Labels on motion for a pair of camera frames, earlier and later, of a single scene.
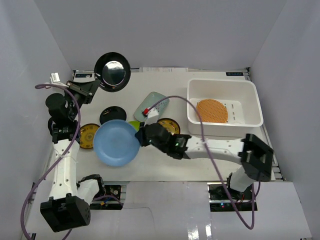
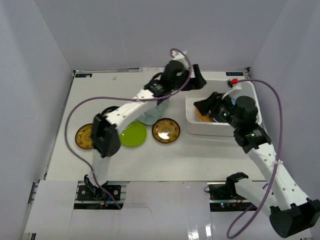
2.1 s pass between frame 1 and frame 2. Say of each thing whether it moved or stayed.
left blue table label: stayed
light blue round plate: moved
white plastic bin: stayed
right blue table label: stayed
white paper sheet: stayed
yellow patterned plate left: stayed
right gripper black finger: moved
